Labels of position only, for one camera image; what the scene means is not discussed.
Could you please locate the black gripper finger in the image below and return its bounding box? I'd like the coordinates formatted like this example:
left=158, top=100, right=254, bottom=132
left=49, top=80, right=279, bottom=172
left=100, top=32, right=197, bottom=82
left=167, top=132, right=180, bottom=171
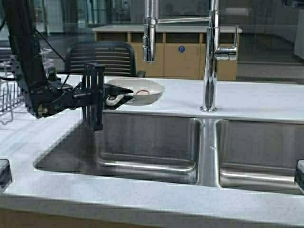
left=104, top=84, right=133, bottom=96
left=104, top=95, right=133, bottom=110

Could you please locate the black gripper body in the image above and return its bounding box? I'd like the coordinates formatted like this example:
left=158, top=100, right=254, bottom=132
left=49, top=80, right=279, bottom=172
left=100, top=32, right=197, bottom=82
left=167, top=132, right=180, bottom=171
left=73, top=63, right=105, bottom=131

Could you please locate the small white frying pan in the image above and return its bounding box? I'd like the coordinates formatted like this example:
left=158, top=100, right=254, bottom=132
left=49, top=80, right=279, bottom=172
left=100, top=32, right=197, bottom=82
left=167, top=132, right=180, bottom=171
left=107, top=77, right=165, bottom=106

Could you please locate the black robot base left corner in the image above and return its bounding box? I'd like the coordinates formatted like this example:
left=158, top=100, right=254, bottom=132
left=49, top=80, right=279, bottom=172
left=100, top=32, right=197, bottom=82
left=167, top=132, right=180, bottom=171
left=0, top=159, right=12, bottom=194

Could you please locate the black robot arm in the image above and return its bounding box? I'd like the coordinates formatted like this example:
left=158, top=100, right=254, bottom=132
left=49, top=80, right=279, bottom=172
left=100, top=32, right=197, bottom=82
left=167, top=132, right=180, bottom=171
left=1, top=0, right=133, bottom=131

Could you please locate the black mesh office chair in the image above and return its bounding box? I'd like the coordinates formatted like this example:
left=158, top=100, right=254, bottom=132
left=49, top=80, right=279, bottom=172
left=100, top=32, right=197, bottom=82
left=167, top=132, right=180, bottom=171
left=62, top=41, right=146, bottom=78

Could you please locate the wooden background shelf counter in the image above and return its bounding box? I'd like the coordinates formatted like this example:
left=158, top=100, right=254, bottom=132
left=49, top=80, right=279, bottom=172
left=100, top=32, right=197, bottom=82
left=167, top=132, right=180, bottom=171
left=91, top=25, right=243, bottom=80

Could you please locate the chrome kitchen faucet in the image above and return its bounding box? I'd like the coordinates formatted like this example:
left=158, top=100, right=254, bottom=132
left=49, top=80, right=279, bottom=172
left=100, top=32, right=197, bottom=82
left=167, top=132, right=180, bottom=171
left=142, top=0, right=239, bottom=113

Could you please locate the stainless steel double sink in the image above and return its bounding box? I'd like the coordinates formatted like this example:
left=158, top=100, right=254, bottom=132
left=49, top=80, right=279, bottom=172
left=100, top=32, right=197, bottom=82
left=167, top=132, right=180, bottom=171
left=35, top=113, right=304, bottom=195

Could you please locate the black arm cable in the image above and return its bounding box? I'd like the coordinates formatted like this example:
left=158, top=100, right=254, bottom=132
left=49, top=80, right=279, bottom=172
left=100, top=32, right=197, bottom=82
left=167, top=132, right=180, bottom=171
left=33, top=28, right=72, bottom=91

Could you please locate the white wire dish rack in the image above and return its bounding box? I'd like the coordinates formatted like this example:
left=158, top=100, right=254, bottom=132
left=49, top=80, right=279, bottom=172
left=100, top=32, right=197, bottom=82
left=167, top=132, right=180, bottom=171
left=0, top=47, right=55, bottom=125

